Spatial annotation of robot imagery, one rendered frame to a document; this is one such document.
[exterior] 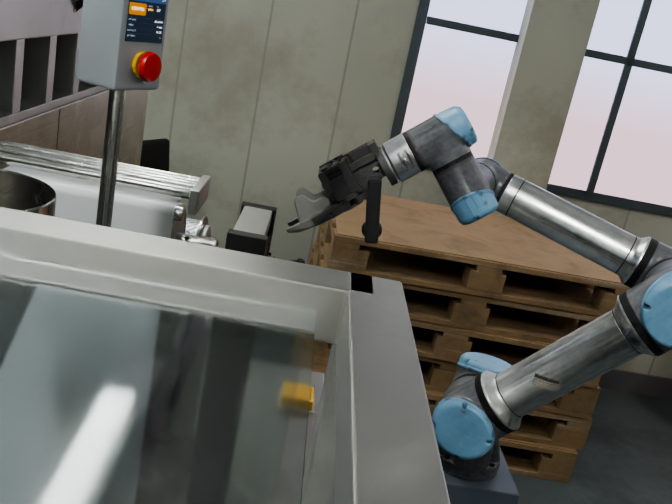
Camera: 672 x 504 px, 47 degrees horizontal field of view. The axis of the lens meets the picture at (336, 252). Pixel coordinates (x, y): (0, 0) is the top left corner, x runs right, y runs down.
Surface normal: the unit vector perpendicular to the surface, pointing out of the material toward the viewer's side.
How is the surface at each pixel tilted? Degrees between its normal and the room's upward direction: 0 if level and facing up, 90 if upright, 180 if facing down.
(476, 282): 90
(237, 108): 90
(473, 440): 96
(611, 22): 90
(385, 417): 0
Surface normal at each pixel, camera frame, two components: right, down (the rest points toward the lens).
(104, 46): -0.43, 0.20
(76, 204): 0.00, 0.31
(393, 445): 0.19, -0.93
